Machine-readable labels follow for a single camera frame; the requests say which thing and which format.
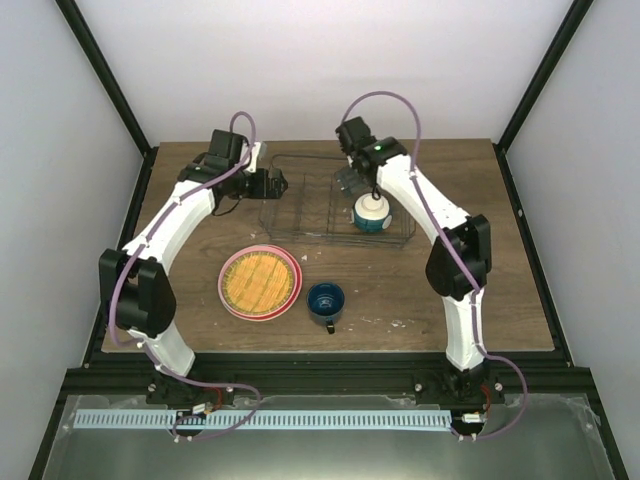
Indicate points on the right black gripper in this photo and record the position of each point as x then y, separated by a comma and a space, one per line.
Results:
348, 183

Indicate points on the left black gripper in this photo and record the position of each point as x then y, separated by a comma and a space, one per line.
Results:
274, 192

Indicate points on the black wire dish rack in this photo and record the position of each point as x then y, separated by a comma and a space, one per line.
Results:
313, 210

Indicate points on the white bowl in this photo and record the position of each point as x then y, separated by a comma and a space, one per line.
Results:
371, 214

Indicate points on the pink red plate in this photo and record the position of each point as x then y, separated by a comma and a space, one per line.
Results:
298, 281

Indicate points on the orange woven plate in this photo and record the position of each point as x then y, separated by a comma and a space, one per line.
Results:
257, 283

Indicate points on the dark blue mug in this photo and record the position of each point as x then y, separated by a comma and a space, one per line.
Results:
325, 302

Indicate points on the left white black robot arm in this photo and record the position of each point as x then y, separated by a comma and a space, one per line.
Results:
135, 290

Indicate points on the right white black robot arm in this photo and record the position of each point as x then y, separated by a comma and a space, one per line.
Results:
460, 258

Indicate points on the light blue slotted strip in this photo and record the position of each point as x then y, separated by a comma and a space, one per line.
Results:
397, 420

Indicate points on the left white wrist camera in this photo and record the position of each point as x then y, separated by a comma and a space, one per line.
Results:
257, 152

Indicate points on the black aluminium frame rail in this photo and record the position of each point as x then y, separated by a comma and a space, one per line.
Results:
328, 373

